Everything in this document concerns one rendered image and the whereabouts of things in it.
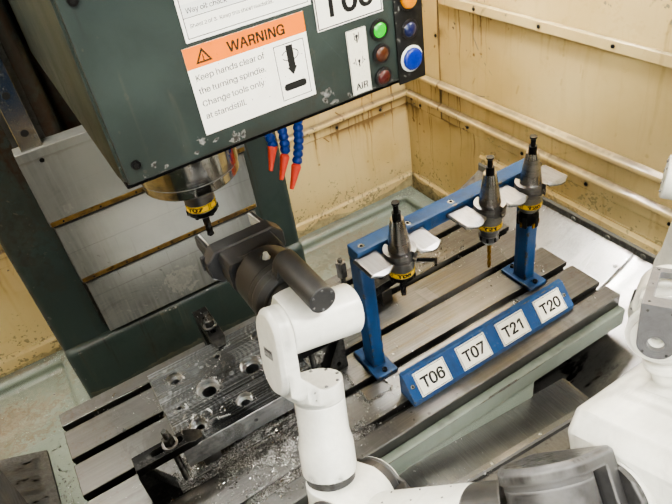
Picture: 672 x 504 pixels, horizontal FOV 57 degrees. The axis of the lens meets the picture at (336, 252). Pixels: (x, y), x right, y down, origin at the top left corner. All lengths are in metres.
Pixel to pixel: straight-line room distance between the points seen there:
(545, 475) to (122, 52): 0.60
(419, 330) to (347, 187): 0.96
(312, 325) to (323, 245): 1.54
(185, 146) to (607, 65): 1.11
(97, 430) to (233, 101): 0.89
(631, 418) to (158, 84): 0.63
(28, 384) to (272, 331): 1.51
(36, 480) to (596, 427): 1.40
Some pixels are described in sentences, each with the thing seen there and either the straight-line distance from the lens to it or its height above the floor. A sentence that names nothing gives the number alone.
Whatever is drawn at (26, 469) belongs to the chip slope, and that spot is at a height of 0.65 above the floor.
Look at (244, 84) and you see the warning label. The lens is 0.77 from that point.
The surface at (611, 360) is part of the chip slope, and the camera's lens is 1.63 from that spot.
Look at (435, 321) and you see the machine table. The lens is 1.46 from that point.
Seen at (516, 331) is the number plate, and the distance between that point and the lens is 1.40.
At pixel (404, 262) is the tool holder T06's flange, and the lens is 1.13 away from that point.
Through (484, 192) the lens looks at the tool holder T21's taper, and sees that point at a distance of 1.22.
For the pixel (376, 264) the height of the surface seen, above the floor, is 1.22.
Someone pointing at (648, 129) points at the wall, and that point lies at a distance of 1.60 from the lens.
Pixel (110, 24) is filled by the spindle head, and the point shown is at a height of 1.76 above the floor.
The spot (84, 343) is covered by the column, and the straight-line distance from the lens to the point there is 1.71.
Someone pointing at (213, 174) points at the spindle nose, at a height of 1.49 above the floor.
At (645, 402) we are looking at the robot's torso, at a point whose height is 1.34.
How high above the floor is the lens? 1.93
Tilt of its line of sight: 37 degrees down
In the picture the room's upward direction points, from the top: 10 degrees counter-clockwise
